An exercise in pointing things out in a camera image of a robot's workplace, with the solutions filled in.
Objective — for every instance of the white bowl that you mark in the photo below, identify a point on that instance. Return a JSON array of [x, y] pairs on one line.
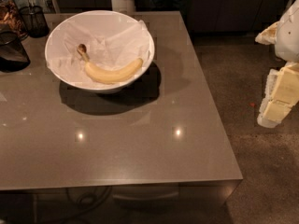
[[102, 87]]

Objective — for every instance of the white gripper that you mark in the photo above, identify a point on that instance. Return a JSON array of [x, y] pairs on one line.
[[288, 36]]

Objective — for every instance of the yellow banana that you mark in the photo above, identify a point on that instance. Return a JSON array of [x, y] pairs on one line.
[[101, 75]]

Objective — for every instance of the white paper liner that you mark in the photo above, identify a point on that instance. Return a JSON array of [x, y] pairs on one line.
[[102, 41]]

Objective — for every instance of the black container at left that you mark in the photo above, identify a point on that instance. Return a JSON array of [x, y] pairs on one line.
[[13, 56]]

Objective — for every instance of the black mesh pen cup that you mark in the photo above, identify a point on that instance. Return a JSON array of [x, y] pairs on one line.
[[34, 21]]

